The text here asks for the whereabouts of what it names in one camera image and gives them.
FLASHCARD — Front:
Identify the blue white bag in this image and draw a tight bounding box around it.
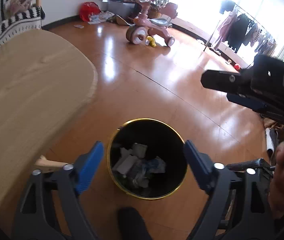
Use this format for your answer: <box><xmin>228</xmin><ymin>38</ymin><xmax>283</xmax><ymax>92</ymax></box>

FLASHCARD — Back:
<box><xmin>128</xmin><ymin>157</ymin><xmax>166</xmax><ymax>188</ymax></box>

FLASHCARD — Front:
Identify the green white torn carton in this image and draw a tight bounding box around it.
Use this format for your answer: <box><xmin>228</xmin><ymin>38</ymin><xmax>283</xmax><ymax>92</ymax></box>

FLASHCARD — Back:
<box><xmin>112</xmin><ymin>143</ymin><xmax>147</xmax><ymax>176</ymax></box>

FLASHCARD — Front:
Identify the black gold-rimmed trash bin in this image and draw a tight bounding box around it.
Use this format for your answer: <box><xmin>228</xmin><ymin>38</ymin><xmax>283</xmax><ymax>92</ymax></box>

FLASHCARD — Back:
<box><xmin>107</xmin><ymin>118</ymin><xmax>188</xmax><ymax>200</ymax></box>

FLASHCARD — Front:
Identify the person's right hand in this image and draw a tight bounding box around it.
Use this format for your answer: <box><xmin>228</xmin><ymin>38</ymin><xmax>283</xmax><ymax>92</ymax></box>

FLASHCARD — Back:
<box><xmin>268</xmin><ymin>142</ymin><xmax>284</xmax><ymax>219</ymax></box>

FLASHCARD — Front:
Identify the small red ball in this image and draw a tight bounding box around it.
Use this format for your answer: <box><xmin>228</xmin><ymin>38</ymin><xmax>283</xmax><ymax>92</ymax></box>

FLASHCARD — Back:
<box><xmin>234</xmin><ymin>64</ymin><xmax>241</xmax><ymax>70</ymax></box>

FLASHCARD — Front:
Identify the dark wooden chair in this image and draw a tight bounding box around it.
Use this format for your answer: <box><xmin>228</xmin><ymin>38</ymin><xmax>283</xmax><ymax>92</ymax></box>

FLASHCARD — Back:
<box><xmin>226</xmin><ymin>158</ymin><xmax>275</xmax><ymax>172</ymax></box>

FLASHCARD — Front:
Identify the clothes rack with garments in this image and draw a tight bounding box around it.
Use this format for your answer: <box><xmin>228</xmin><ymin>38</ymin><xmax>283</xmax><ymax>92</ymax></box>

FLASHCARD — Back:
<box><xmin>205</xmin><ymin>0</ymin><xmax>277</xmax><ymax>56</ymax></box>

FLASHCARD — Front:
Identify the yellow toy on floor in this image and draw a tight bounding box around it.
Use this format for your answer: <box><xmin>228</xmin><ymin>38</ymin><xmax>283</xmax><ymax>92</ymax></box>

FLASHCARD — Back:
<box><xmin>145</xmin><ymin>36</ymin><xmax>157</xmax><ymax>48</ymax></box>

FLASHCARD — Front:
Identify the person's black shoe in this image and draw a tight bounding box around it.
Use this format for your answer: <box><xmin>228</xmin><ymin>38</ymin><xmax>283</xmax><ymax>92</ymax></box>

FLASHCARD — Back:
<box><xmin>116</xmin><ymin>207</ymin><xmax>152</xmax><ymax>240</ymax></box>

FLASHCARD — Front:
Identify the pink children's tricycle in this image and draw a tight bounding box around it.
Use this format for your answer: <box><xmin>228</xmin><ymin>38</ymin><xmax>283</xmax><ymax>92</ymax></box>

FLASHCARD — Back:
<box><xmin>126</xmin><ymin>0</ymin><xmax>178</xmax><ymax>47</ymax></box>

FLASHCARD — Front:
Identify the grey storage box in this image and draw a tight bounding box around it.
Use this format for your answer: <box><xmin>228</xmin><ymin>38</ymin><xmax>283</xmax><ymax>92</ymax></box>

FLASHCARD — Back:
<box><xmin>107</xmin><ymin>0</ymin><xmax>135</xmax><ymax>18</ymax></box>

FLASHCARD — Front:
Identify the wooden oval table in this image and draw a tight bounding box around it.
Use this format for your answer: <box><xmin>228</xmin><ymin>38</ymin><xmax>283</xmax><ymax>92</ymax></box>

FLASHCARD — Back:
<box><xmin>0</xmin><ymin>29</ymin><xmax>99</xmax><ymax>218</ymax></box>

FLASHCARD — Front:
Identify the red plastic bag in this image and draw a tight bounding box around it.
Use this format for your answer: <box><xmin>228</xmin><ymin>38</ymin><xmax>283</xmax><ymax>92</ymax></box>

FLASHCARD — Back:
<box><xmin>79</xmin><ymin>2</ymin><xmax>101</xmax><ymax>22</ymax></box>

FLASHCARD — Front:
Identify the black white striped sofa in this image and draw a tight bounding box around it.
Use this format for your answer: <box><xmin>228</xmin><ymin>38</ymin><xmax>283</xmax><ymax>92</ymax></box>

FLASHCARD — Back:
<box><xmin>0</xmin><ymin>0</ymin><xmax>46</xmax><ymax>59</ymax></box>

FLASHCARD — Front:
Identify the pink floral cushion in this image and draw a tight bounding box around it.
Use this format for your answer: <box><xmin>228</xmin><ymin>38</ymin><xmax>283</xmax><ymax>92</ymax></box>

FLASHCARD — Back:
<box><xmin>5</xmin><ymin>0</ymin><xmax>41</xmax><ymax>18</ymax></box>

